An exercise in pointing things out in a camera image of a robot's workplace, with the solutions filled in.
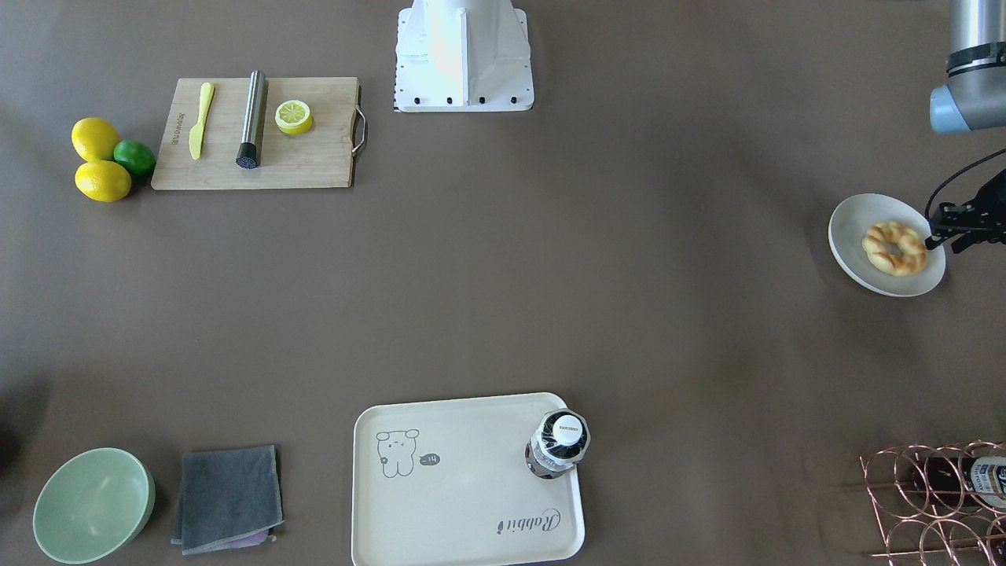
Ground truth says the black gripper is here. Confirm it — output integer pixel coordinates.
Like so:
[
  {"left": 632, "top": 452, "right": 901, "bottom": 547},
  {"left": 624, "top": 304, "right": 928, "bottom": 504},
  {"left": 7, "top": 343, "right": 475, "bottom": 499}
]
[{"left": 924, "top": 171, "right": 1005, "bottom": 254}]

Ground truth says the grey round plate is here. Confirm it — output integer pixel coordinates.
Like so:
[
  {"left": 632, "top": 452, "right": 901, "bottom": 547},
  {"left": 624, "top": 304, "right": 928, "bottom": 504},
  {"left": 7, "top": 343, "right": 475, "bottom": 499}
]
[{"left": 828, "top": 193, "right": 946, "bottom": 297}]

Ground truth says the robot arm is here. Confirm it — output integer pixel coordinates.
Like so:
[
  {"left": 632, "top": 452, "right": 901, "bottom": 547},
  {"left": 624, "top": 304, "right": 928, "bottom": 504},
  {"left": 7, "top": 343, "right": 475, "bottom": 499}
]
[{"left": 923, "top": 1, "right": 1005, "bottom": 253}]

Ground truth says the dark drink bottle on tray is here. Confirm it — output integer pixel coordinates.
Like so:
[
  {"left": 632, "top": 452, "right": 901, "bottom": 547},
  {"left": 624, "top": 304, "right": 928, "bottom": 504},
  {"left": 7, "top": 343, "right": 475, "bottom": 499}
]
[{"left": 524, "top": 408, "right": 592, "bottom": 480}]

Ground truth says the cream rabbit tray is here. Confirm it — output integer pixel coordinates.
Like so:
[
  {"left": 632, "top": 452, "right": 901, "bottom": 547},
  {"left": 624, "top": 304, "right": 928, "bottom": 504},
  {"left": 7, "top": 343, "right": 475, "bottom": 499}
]
[{"left": 350, "top": 391, "right": 586, "bottom": 565}]

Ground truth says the dark bottle in rack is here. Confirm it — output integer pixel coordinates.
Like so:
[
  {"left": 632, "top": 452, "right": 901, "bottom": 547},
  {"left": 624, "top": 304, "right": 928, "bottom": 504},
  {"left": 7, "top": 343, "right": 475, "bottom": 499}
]
[{"left": 912, "top": 456, "right": 1005, "bottom": 512}]

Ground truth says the half lemon slice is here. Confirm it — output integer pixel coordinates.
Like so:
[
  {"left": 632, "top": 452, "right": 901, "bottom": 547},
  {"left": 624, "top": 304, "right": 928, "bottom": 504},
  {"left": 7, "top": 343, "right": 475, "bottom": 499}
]
[{"left": 274, "top": 100, "right": 314, "bottom": 136}]

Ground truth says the wooden cutting board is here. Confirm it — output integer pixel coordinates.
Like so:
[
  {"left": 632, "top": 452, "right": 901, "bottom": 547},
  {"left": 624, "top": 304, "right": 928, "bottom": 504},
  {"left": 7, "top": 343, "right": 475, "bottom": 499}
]
[{"left": 150, "top": 76, "right": 365, "bottom": 191}]

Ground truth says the yellow plastic knife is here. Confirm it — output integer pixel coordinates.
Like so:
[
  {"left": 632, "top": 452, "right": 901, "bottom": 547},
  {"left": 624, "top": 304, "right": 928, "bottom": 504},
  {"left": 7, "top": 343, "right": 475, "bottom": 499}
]
[{"left": 188, "top": 82, "right": 215, "bottom": 160}]

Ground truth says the grey folded cloth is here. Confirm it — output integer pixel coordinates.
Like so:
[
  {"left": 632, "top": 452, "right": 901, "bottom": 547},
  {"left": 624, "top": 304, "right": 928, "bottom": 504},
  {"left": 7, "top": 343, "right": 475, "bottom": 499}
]
[{"left": 171, "top": 444, "right": 285, "bottom": 556}]

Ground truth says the green lime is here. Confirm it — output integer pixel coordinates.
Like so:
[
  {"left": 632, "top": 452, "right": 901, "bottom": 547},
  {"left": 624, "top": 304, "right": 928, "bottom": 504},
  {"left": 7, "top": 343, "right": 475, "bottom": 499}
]
[{"left": 112, "top": 139, "right": 156, "bottom": 177}]

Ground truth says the lower yellow lemon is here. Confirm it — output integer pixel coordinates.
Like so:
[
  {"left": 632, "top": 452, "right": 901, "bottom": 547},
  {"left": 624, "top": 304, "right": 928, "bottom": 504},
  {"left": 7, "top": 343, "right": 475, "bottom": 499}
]
[{"left": 75, "top": 160, "right": 133, "bottom": 203}]

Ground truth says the yellow lemon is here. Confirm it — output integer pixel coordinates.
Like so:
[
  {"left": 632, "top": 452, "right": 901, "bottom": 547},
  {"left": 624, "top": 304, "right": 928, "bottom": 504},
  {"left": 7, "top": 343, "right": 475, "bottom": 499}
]
[
  {"left": 71, "top": 117, "right": 121, "bottom": 162},
  {"left": 75, "top": 160, "right": 133, "bottom": 203}
]

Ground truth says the upper yellow lemon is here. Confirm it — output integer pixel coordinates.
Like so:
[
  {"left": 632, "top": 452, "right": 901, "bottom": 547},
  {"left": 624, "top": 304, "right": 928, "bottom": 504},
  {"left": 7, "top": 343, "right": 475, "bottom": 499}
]
[{"left": 71, "top": 117, "right": 121, "bottom": 162}]

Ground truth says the mint green bowl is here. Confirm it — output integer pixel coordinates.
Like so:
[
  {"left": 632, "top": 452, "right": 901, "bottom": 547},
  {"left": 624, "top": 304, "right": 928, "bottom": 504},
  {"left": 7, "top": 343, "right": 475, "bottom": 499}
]
[{"left": 32, "top": 447, "right": 156, "bottom": 564}]

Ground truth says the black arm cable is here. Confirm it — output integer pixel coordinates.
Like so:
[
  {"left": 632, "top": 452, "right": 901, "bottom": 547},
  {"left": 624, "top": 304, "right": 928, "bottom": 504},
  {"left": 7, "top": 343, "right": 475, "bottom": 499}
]
[{"left": 924, "top": 148, "right": 1006, "bottom": 221}]

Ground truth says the twisted ring donut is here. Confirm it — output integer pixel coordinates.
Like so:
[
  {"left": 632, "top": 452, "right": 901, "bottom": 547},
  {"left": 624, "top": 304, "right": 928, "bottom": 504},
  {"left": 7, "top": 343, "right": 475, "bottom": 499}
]
[{"left": 861, "top": 221, "right": 927, "bottom": 278}]

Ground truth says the copper wire bottle rack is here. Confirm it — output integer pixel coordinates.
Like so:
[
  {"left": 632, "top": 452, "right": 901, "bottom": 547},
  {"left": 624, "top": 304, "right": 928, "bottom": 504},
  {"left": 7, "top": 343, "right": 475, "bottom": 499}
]
[{"left": 845, "top": 440, "right": 1005, "bottom": 565}]

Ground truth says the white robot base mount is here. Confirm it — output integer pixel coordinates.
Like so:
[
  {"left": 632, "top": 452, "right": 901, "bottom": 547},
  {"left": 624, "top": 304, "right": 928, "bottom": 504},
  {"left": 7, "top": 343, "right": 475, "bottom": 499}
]
[{"left": 393, "top": 1, "right": 535, "bottom": 112}]

